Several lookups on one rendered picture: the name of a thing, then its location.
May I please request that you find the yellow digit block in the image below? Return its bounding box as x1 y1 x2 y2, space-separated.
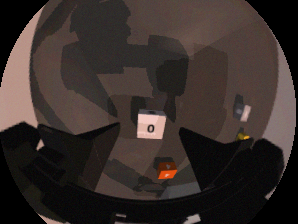
235 132 249 141

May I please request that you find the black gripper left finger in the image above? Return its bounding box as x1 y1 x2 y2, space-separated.
37 121 121 192

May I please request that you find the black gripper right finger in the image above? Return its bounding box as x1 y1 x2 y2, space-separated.
178 127 253 192

